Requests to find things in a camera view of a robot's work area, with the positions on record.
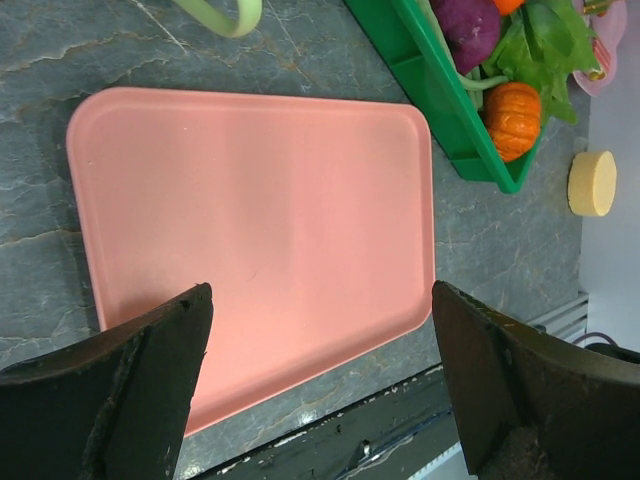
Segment green leafy vegetable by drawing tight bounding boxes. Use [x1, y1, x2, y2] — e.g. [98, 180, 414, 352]
[482, 0, 599, 124]

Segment pink serving tray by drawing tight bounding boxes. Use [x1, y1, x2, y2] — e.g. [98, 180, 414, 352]
[66, 87, 435, 434]

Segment green vegetable crate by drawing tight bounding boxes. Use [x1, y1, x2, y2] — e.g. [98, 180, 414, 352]
[346, 1, 537, 194]

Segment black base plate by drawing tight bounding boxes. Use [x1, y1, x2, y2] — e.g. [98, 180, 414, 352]
[198, 365, 458, 480]

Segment lying carrot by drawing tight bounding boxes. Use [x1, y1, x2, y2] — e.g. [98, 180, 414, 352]
[493, 0, 525, 16]

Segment green long beans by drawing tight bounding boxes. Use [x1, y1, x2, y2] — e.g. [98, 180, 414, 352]
[416, 0, 508, 111]

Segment small orange pumpkin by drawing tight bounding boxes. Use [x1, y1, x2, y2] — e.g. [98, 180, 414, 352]
[483, 82, 542, 163]

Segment green mug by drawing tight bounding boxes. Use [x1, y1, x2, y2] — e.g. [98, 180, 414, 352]
[175, 0, 263, 38]

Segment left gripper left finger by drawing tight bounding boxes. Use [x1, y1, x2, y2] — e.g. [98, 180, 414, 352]
[1, 283, 213, 479]

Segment purple onion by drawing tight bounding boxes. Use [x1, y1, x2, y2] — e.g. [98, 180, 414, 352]
[430, 0, 501, 75]

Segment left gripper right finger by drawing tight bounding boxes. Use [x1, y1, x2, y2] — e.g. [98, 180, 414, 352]
[432, 281, 639, 479]

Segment pink three-tier cake stand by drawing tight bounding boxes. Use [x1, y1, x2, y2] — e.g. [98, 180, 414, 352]
[573, 1, 627, 97]

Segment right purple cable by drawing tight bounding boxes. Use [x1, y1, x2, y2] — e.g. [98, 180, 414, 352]
[572, 332, 621, 349]

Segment yellow round sponge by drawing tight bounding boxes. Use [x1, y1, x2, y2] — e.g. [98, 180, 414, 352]
[567, 151, 617, 217]

